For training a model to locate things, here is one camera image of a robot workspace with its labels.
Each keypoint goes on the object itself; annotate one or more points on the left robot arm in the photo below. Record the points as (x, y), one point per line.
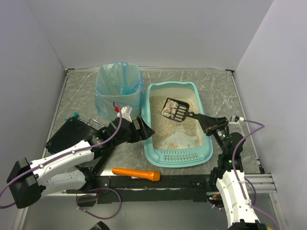
(28, 181)

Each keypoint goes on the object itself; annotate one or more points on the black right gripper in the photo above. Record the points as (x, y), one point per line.
(216, 124)

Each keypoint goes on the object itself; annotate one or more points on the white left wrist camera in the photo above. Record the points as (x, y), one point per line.
(125, 111)

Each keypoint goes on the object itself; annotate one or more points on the black litter scoop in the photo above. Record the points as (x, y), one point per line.
(177, 110)

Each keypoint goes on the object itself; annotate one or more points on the orange toy microphone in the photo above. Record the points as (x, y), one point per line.
(149, 175)

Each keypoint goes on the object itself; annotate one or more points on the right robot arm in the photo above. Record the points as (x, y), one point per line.
(228, 176)

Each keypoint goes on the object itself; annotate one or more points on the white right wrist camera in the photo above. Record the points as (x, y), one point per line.
(234, 119)

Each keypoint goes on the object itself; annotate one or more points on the aluminium frame rail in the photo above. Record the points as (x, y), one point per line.
(263, 183)

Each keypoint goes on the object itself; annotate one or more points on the trash bin with blue bag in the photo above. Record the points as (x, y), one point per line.
(118, 82)

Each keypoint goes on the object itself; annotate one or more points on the litter clump ball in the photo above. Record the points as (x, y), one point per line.
(167, 111)
(173, 107)

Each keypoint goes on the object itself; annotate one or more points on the litter clump ball front left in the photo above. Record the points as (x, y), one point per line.
(167, 111)

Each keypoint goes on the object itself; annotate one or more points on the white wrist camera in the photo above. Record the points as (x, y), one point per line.
(234, 119)
(125, 111)

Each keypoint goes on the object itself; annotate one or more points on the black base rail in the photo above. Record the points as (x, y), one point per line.
(169, 188)

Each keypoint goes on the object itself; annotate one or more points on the black ribbed case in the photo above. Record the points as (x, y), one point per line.
(72, 132)

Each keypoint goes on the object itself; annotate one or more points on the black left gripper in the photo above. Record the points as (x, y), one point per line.
(138, 130)

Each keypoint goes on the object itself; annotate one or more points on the light blue litter box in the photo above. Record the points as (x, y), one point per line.
(174, 144)

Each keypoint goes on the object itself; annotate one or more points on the litter clump ball front right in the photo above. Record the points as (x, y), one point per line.
(173, 107)

